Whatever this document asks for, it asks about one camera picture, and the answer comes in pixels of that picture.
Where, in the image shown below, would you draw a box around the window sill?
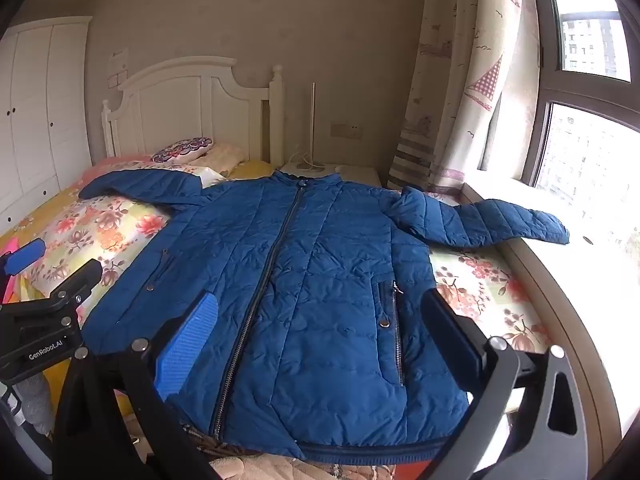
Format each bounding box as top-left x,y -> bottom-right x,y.
460,180 -> 640,461

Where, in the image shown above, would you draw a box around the blue puffer jacket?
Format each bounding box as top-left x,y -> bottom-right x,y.
79,169 -> 571,466

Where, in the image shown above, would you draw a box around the white wardrobe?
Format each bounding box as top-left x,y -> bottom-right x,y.
0,16 -> 93,231

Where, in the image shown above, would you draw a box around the round patterned cushion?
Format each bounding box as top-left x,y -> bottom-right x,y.
150,136 -> 215,165

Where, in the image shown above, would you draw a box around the grey fuzzy cloth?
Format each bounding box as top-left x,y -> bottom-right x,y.
17,374 -> 55,443

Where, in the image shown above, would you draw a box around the window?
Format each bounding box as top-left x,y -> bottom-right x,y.
480,0 -> 640,201

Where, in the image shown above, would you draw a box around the printed curtain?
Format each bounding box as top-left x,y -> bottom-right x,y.
389,0 -> 543,196

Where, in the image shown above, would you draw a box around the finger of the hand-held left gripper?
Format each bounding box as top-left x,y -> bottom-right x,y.
47,259 -> 103,311
0,239 -> 47,283

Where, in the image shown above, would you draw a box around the white pole lamp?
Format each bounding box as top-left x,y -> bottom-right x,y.
292,81 -> 328,172

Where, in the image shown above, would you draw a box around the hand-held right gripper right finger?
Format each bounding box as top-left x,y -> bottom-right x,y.
420,290 -> 591,480

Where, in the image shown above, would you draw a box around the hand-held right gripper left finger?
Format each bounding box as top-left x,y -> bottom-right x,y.
52,290 -> 221,480

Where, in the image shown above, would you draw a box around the white wooden bed headboard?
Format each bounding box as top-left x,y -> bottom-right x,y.
101,56 -> 287,166

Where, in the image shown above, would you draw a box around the peach pillow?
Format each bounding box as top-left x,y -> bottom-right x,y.
197,142 -> 246,178

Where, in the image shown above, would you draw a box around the floral quilt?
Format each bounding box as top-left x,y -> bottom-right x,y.
25,160 -> 553,361

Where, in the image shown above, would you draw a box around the white nightstand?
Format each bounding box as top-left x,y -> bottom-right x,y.
277,161 -> 381,188

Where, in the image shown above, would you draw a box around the wall paper notes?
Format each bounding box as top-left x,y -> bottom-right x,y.
109,49 -> 130,92

